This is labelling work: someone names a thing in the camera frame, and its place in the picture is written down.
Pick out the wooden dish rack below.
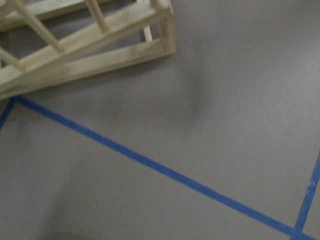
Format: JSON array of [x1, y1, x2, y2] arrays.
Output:
[[0, 0, 177, 100]]

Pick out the blue tape grid lines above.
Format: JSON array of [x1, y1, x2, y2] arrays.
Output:
[[0, 96, 320, 240]]

